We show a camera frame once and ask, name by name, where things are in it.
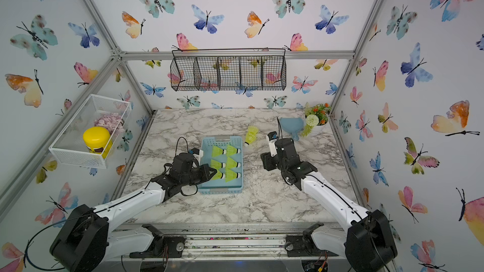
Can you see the white mesh wall basket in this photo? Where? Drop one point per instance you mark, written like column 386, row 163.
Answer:
column 69, row 147

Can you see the yellow shuttlecock bottom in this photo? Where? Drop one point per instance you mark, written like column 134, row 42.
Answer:
column 232, row 150

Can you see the yellow lidded jar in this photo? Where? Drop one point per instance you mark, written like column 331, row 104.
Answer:
column 98, row 140

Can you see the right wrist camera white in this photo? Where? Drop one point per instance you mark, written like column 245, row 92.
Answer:
column 272, row 137

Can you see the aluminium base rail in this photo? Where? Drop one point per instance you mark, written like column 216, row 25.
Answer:
column 223, row 245

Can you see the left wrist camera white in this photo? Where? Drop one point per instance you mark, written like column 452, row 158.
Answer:
column 197, row 153

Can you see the artificial plant in white pot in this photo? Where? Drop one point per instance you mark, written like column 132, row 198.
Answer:
column 316, row 117

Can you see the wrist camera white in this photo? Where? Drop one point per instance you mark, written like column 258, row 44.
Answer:
column 197, row 153
column 272, row 137

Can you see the black wire wall basket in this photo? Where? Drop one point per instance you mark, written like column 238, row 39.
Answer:
column 239, row 70

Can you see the yellow shuttlecock nested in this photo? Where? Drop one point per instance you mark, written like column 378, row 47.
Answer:
column 218, row 176

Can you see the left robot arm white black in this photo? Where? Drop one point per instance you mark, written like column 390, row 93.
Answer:
column 109, row 223

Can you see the light blue plastic storage basket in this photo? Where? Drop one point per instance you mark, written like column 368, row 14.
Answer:
column 225, row 155

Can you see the yellow shuttlecock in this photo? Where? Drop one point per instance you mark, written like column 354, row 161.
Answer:
column 231, row 163
column 230, row 175
column 217, row 165
column 217, row 151
column 232, row 150
column 251, row 135

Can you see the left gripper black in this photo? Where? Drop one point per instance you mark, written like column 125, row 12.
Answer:
column 204, row 169

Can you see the light blue plastic scoop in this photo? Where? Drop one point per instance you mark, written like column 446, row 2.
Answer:
column 292, row 126

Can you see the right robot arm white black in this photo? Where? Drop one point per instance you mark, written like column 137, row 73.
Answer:
column 348, row 215

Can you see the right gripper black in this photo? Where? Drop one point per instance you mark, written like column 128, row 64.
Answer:
column 266, row 160

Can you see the pink round item in basket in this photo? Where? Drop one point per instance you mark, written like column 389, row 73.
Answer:
column 113, row 122

